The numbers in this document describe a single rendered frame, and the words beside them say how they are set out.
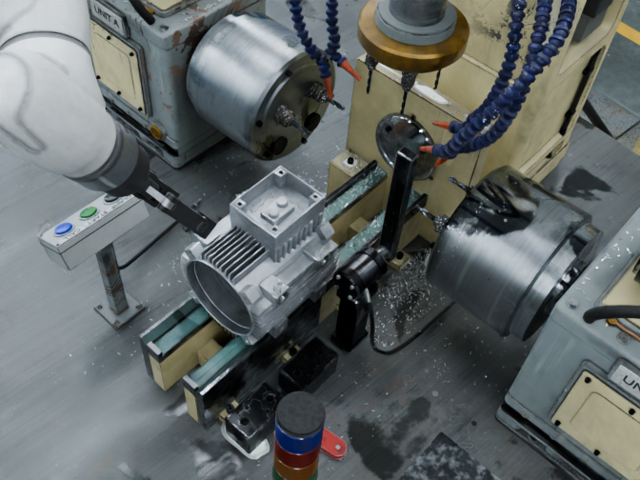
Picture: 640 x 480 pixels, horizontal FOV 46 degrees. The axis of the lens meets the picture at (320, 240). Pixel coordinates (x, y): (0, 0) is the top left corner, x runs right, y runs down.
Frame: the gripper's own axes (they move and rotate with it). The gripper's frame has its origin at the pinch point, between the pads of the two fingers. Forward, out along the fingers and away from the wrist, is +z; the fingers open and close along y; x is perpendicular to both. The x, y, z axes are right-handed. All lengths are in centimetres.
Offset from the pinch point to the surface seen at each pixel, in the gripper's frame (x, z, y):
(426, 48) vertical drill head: -42.8, 8.2, -11.2
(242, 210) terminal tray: -5.4, 8.5, -3.3
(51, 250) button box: 18.9, 5.3, 18.1
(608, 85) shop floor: -147, 222, 11
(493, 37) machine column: -58, 28, -11
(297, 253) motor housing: -5.5, 17.2, -11.5
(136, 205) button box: 4.9, 11.9, 15.3
